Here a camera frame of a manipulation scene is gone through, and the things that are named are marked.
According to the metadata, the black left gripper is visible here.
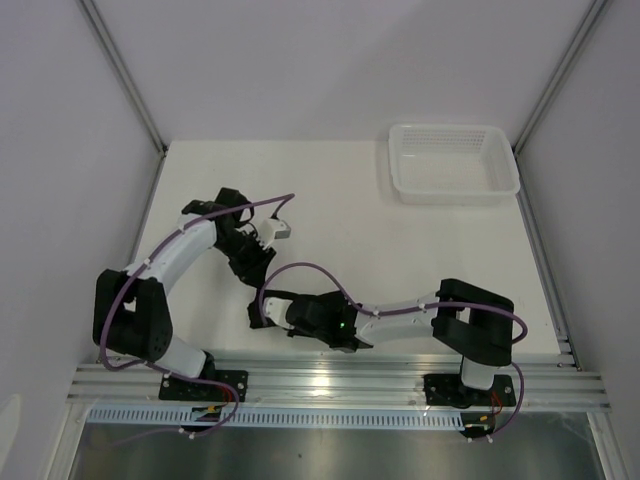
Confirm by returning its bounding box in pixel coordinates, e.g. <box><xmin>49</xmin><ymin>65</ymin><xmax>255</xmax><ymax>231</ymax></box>
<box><xmin>213</xmin><ymin>230</ymin><xmax>276</xmax><ymax>290</ymax></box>

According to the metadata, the black t-shirt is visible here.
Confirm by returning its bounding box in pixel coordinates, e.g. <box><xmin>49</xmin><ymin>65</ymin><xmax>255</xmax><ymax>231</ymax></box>
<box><xmin>247</xmin><ymin>289</ymin><xmax>349</xmax><ymax>329</ymax></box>

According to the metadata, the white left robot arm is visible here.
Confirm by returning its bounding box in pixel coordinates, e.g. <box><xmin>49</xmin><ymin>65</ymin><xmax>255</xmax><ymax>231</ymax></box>
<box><xmin>93</xmin><ymin>188</ymin><xmax>291</xmax><ymax>400</ymax></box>

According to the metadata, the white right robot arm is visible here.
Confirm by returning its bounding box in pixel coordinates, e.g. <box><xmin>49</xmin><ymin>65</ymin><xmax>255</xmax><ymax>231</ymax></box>
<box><xmin>269</xmin><ymin>279</ymin><xmax>515</xmax><ymax>404</ymax></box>

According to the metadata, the white perforated plastic basket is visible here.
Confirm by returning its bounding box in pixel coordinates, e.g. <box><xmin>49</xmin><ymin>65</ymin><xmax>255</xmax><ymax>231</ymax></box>
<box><xmin>388</xmin><ymin>123</ymin><xmax>521</xmax><ymax>207</ymax></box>

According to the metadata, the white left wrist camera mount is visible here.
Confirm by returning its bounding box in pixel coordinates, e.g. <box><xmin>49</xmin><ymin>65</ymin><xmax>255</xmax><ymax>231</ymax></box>
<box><xmin>257</xmin><ymin>218</ymin><xmax>291</xmax><ymax>249</ymax></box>

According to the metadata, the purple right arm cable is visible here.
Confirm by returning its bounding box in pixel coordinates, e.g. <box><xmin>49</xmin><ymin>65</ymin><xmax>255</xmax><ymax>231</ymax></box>
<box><xmin>257</xmin><ymin>262</ymin><xmax>530</xmax><ymax>444</ymax></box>

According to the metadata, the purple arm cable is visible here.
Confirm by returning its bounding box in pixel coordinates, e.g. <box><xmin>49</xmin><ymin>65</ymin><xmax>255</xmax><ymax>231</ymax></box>
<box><xmin>257</xmin><ymin>262</ymin><xmax>530</xmax><ymax>444</ymax></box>
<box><xmin>98</xmin><ymin>193</ymin><xmax>296</xmax><ymax>444</ymax></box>

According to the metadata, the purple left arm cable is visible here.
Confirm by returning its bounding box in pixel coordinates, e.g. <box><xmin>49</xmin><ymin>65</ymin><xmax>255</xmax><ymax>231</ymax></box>
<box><xmin>98</xmin><ymin>193</ymin><xmax>296</xmax><ymax>444</ymax></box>

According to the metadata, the grey slotted cable duct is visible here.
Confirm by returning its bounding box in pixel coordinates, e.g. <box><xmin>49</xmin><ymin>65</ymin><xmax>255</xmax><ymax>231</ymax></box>
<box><xmin>87</xmin><ymin>404</ymin><xmax>464</xmax><ymax>431</ymax></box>

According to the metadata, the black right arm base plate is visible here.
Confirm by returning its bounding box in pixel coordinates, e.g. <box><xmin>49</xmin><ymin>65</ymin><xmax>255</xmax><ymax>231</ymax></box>
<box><xmin>423</xmin><ymin>373</ymin><xmax>517</xmax><ymax>409</ymax></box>

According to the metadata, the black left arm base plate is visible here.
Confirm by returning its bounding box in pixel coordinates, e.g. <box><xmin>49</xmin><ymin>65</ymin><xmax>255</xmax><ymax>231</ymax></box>
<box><xmin>158</xmin><ymin>370</ymin><xmax>249</xmax><ymax>403</ymax></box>

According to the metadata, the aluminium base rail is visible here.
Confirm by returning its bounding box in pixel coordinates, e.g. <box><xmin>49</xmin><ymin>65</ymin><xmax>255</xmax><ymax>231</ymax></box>
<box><xmin>67</xmin><ymin>351</ymin><xmax>611</xmax><ymax>412</ymax></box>

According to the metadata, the grey aluminium frame post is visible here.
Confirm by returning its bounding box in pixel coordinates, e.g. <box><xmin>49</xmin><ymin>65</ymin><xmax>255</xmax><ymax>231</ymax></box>
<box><xmin>508</xmin><ymin>0</ymin><xmax>614</xmax><ymax>156</ymax></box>

